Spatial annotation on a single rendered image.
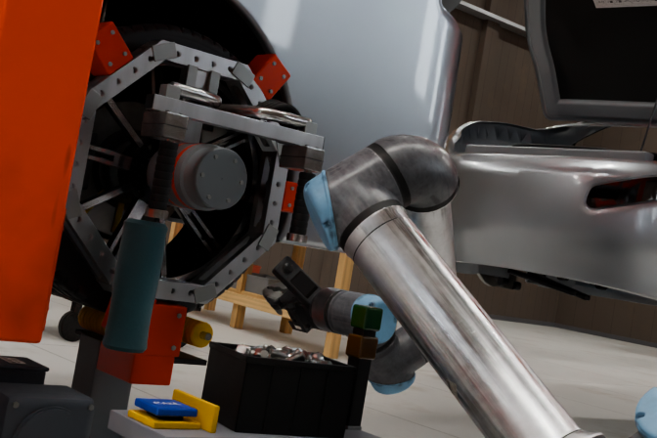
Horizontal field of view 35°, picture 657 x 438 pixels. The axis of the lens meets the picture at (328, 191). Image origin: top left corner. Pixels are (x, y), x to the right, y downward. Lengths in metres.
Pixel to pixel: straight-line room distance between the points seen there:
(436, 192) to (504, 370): 0.35
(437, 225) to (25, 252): 0.68
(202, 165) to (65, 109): 0.47
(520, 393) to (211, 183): 0.90
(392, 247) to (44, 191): 0.56
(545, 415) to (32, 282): 0.81
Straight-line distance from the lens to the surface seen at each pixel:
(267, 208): 2.36
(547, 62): 5.86
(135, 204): 2.30
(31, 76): 1.67
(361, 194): 1.57
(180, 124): 1.97
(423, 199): 1.66
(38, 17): 1.68
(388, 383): 2.09
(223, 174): 2.11
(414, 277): 1.50
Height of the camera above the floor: 0.75
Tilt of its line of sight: 3 degrees up
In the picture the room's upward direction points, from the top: 10 degrees clockwise
